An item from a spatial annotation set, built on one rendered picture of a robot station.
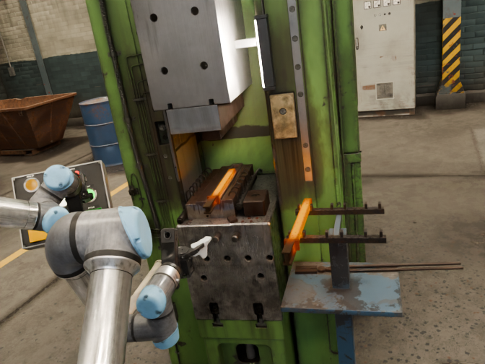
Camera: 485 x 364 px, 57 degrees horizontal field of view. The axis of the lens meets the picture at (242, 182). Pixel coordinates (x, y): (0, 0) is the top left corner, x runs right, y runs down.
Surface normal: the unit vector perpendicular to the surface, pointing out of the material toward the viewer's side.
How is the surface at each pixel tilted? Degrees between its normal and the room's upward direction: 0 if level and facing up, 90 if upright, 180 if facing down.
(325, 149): 90
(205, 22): 90
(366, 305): 0
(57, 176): 60
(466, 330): 0
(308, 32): 90
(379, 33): 90
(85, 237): 67
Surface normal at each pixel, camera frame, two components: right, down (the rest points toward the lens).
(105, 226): -0.15, -0.51
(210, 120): -0.21, 0.37
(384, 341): -0.15, -0.93
